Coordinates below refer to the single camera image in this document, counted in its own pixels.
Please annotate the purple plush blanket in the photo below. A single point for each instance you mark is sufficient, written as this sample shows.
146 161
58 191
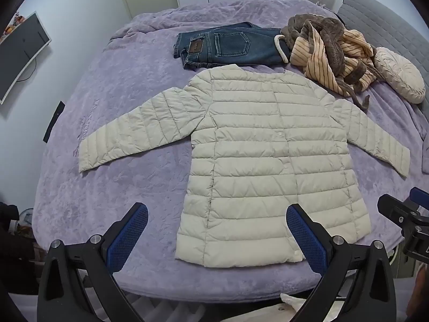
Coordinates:
134 84

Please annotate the small round white object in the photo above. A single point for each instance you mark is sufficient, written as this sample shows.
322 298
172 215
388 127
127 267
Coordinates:
25 219

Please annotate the orange flower decoration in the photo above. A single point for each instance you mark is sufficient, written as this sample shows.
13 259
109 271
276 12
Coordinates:
13 23

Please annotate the wall television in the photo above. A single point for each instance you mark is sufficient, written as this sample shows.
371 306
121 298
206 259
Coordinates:
23 50

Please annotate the dark object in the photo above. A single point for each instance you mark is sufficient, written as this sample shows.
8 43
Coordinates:
16 261

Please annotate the blue denim jeans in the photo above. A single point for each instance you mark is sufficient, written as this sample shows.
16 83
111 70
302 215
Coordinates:
231 45

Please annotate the cream puffer jacket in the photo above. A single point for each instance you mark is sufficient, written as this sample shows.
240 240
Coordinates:
268 174

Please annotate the person's right forearm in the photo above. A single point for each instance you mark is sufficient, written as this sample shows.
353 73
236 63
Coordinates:
420 288

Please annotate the striped brown fleece robe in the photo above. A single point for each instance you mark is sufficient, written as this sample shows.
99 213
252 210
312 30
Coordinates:
311 57

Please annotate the black rectangular panel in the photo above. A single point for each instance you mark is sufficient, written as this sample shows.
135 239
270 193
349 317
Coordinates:
53 120

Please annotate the grey padded headboard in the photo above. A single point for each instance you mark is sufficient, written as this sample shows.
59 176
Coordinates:
375 16

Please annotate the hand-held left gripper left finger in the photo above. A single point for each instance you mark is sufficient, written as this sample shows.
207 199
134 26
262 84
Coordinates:
130 236

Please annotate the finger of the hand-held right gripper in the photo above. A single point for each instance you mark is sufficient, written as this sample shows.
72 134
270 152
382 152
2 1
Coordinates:
420 196
392 209

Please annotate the cream round pleated pillow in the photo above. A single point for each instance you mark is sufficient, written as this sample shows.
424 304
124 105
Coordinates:
398 73

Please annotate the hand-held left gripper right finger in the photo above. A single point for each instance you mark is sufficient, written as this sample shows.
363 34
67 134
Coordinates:
309 243

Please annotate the white tissue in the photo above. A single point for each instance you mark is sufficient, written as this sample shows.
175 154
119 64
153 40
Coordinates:
295 303

